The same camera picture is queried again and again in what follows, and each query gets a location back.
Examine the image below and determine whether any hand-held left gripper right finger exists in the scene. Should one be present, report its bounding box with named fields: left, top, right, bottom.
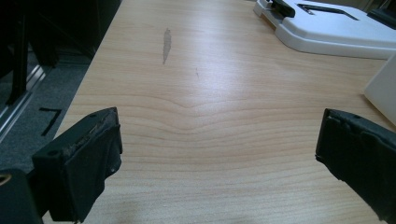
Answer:
left=315, top=107, right=396, bottom=224

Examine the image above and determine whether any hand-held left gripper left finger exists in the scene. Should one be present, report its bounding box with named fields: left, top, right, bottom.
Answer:
left=31, top=106, right=123, bottom=224

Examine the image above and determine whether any white box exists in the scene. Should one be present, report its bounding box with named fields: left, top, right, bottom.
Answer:
left=363, top=53, right=396, bottom=126

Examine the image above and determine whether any black stand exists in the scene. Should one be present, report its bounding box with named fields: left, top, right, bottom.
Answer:
left=5, top=12, right=30, bottom=106

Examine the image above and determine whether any white plastic base with black parts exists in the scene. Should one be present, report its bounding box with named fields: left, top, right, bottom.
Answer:
left=252, top=0, right=396, bottom=61

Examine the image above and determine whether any metal floor rail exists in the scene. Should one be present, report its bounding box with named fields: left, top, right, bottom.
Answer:
left=0, top=63, right=48, bottom=143

